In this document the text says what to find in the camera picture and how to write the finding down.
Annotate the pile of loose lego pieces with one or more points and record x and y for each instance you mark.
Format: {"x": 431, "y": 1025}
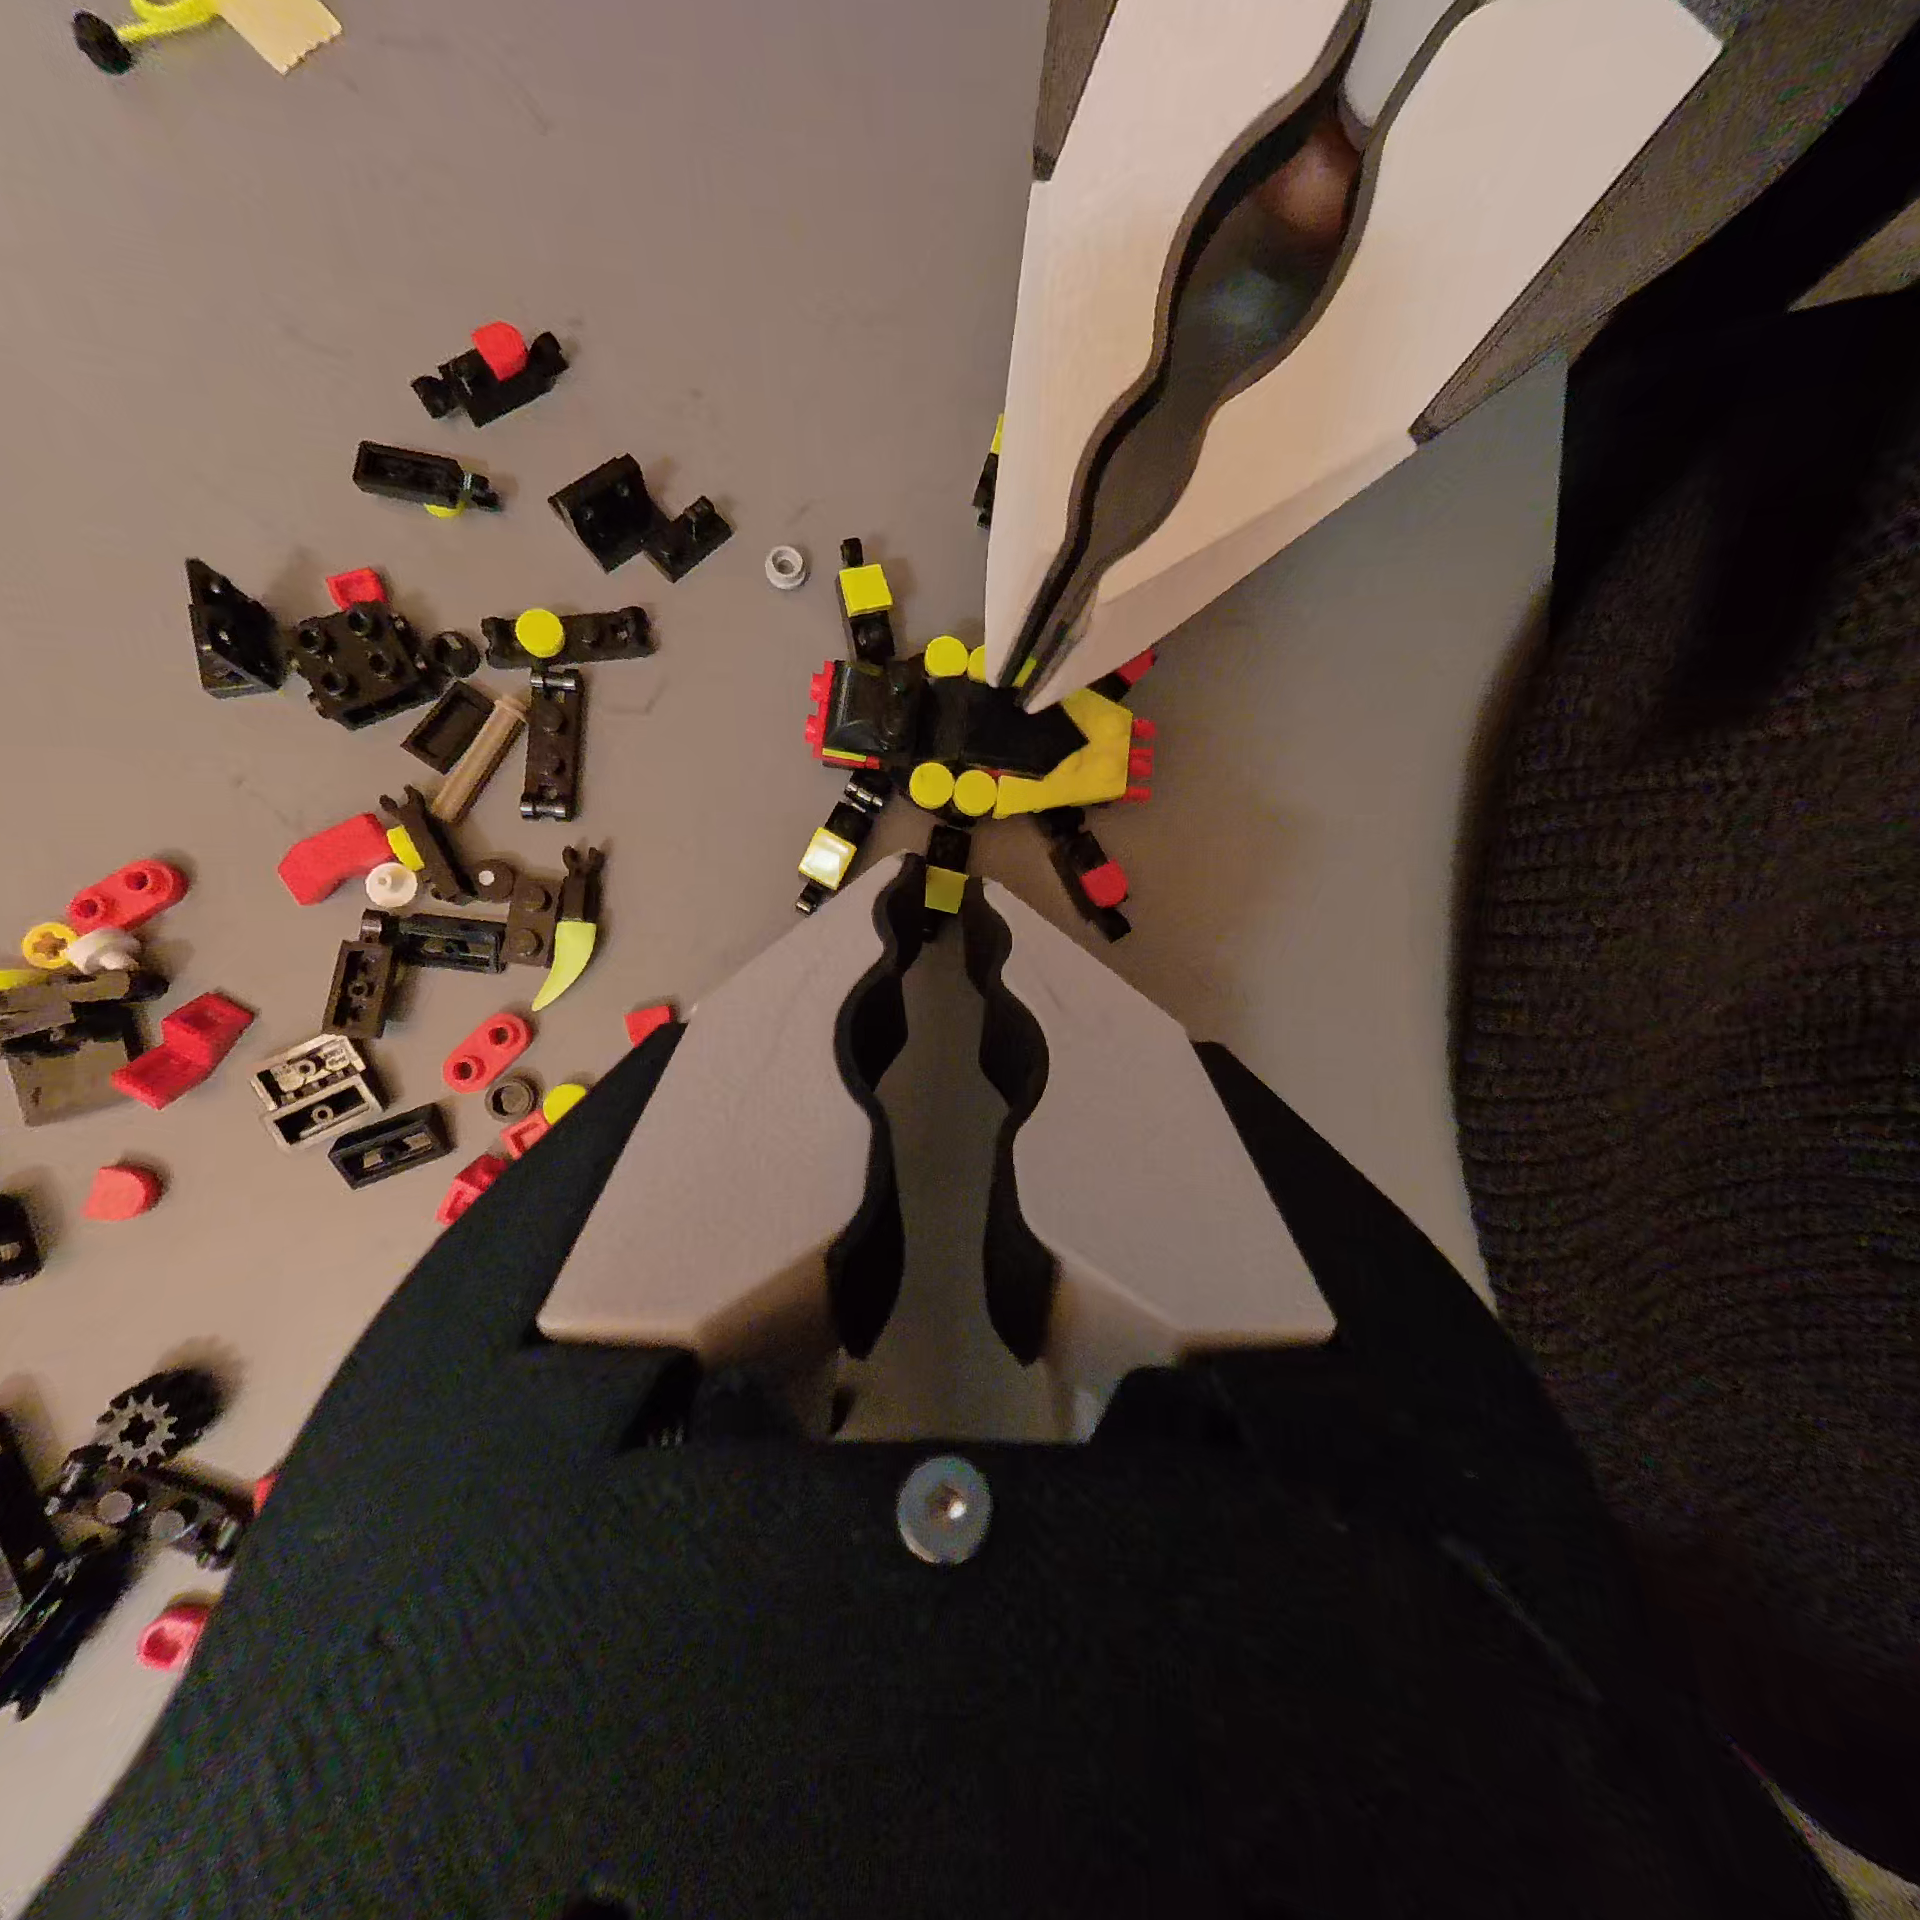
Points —
{"x": 359, "y": 660}

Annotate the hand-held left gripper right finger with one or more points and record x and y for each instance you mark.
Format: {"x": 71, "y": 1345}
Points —
{"x": 1178, "y": 1201}

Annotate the grey round lego stud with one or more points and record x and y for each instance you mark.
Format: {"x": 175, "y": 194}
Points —
{"x": 785, "y": 567}

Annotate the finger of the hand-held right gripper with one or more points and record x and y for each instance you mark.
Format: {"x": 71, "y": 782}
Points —
{"x": 1469, "y": 242}
{"x": 1109, "y": 224}

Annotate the beige paper tag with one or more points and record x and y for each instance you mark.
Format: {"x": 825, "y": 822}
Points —
{"x": 292, "y": 28}

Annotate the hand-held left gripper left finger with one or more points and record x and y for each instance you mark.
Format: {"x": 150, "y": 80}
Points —
{"x": 705, "y": 1186}

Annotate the black yellow lego spider model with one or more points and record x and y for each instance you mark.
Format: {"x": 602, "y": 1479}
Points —
{"x": 960, "y": 730}

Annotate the yellow black lego leg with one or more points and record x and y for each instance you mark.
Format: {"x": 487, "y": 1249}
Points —
{"x": 983, "y": 488}

